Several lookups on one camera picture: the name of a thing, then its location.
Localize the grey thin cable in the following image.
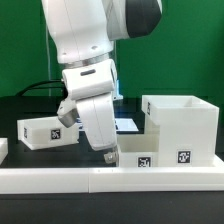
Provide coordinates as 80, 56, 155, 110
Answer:
45, 29, 54, 98

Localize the white drawer cabinet frame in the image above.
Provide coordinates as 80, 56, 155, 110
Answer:
142, 95, 219, 167

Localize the white front fence rail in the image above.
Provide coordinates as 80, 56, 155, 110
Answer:
0, 167, 224, 194

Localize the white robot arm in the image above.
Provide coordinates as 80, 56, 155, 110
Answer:
41, 0, 162, 163

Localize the fiducial marker sheet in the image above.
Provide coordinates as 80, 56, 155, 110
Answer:
76, 118, 139, 132

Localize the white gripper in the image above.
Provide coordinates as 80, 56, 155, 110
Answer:
76, 93, 118, 164

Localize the white left fence block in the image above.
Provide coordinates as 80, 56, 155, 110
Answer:
0, 138, 8, 165

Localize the white right fence rail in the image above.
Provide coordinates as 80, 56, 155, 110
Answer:
212, 155, 224, 168

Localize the white drawer box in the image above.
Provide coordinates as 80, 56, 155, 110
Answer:
118, 134, 159, 168
17, 116, 79, 150

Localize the white fence rail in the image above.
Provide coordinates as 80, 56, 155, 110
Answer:
212, 155, 224, 168
0, 167, 224, 194

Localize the black cable bundle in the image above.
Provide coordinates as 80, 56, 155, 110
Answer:
15, 78, 66, 98

